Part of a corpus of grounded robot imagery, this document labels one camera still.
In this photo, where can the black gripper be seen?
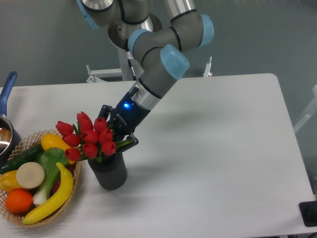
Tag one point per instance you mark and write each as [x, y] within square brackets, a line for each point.
[125, 117]

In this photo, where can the red tulip bouquet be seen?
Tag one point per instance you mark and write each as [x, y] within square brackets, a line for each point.
[88, 139]

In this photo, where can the dark grey ribbed vase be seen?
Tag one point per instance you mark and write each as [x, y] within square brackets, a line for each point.
[112, 173]

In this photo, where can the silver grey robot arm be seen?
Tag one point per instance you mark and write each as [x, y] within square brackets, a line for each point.
[159, 52]

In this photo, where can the yellow squash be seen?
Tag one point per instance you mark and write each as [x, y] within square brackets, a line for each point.
[53, 142]

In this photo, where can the green bok choy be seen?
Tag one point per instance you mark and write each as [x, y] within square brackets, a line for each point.
[43, 193]

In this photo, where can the yellow banana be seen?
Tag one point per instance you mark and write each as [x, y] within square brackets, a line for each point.
[54, 202]

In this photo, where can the green cucumber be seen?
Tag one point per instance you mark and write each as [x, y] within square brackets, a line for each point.
[26, 156]

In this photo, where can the white stand foot with bolt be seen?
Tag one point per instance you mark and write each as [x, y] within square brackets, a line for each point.
[207, 71]

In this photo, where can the beige round radish slice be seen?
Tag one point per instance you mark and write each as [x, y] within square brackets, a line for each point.
[30, 175]

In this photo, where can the yellow bell pepper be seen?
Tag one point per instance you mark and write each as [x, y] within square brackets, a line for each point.
[8, 181]

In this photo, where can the orange fruit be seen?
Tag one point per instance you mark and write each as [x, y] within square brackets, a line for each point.
[19, 201]

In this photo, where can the woven wicker basket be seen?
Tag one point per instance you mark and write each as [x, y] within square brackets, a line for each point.
[26, 143]

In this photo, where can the black device at table edge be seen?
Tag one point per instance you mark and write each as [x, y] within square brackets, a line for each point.
[309, 213]

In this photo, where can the blue handled saucepan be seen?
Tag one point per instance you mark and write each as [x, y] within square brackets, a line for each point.
[9, 137]

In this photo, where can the white frame at right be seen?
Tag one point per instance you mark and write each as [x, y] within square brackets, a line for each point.
[307, 113]

